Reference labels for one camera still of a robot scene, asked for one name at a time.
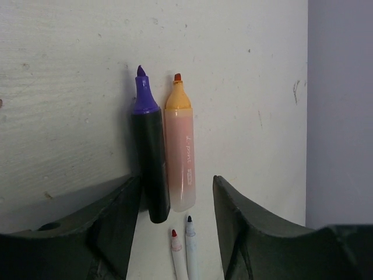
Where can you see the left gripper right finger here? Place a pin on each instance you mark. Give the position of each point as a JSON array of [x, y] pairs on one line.
[[257, 244]]

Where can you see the orange pink highlighter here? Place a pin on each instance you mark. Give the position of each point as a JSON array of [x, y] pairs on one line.
[[178, 117]]

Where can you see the blue pen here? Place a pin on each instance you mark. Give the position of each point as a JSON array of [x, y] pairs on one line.
[[191, 249]]

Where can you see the red pen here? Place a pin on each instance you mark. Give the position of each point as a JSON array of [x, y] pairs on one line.
[[180, 267]]

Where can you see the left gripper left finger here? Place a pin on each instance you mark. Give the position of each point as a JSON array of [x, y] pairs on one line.
[[92, 243]]

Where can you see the purple black highlighter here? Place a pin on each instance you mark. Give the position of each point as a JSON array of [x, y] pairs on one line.
[[147, 124]]

